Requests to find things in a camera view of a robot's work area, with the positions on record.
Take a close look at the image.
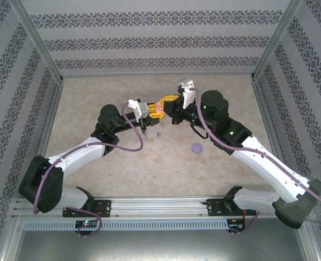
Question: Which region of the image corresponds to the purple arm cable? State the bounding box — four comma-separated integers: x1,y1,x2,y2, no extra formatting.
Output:
190,86,321,237
33,102,145,239

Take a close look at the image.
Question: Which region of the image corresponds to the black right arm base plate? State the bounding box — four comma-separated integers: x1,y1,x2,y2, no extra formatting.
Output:
206,198,258,218

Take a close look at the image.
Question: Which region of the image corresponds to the aluminium frame post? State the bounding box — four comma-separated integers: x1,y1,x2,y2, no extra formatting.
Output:
250,0,304,82
9,0,65,85

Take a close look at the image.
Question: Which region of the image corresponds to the slotted grey cable duct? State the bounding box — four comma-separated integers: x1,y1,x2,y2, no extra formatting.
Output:
22,219,230,232

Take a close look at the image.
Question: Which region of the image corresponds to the aluminium mounting rail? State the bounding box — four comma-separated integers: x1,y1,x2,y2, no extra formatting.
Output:
12,197,312,219

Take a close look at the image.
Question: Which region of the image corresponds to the aluminium table side rail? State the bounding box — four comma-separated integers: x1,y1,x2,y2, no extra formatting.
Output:
251,76,312,201
23,81,65,198

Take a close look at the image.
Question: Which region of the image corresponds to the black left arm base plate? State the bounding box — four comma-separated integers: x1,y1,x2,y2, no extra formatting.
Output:
62,199,112,218

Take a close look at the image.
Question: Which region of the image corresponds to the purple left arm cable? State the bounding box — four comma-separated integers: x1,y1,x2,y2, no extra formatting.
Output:
33,102,145,239

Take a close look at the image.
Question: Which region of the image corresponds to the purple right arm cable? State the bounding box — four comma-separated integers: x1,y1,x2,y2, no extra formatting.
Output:
190,86,321,237

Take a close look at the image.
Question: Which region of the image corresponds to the grey metal panel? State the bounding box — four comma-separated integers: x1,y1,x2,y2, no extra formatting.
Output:
2,229,320,261

